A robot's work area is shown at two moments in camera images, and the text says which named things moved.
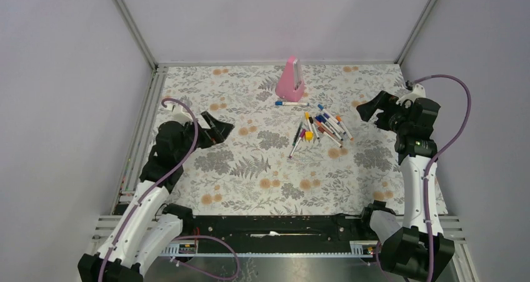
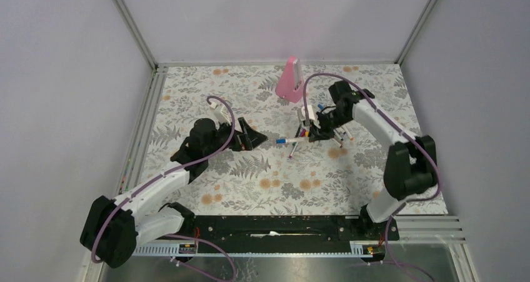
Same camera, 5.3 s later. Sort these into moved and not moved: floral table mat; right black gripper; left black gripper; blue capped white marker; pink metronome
Moved: right black gripper; left black gripper; blue capped white marker
Not moved: floral table mat; pink metronome
